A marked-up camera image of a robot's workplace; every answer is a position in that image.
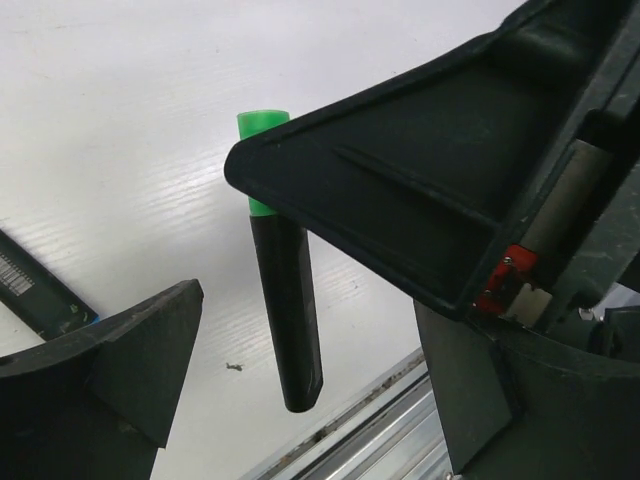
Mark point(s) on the blue black highlighter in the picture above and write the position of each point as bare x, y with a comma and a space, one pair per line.
37, 297

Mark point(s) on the aluminium front rail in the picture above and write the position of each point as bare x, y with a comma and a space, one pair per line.
392, 431

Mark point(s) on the green black highlighter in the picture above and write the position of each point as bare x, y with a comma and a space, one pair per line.
283, 256

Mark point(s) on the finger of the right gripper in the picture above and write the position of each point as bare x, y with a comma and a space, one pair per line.
427, 178

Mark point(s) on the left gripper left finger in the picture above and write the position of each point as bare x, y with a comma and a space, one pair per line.
99, 403

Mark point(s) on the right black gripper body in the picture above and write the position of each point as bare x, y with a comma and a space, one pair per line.
583, 237

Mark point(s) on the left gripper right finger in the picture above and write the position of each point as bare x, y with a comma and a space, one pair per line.
516, 405

